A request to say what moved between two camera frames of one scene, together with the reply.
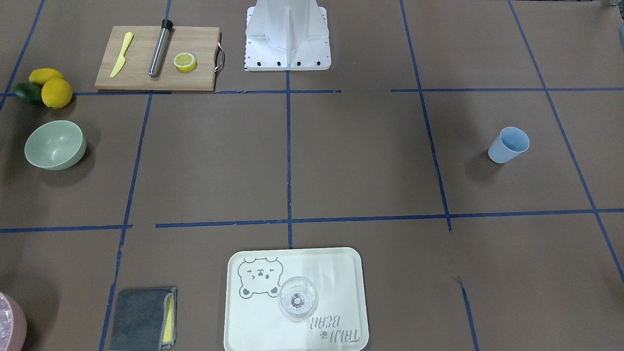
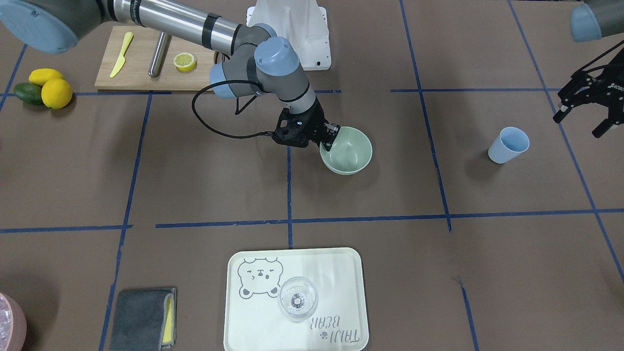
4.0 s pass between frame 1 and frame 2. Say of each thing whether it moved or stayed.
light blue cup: stayed
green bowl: moved
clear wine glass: stayed
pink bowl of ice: stayed
